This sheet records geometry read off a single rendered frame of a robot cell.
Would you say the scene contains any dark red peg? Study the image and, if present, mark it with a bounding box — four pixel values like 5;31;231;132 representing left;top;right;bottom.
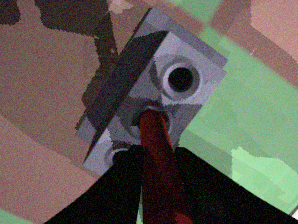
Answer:
140;109;194;224

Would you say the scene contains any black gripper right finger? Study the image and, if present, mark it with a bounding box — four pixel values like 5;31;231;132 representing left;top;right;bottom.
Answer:
174;147;298;224

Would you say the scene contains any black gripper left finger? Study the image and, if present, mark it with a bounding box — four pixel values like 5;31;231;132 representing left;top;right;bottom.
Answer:
44;145;144;224

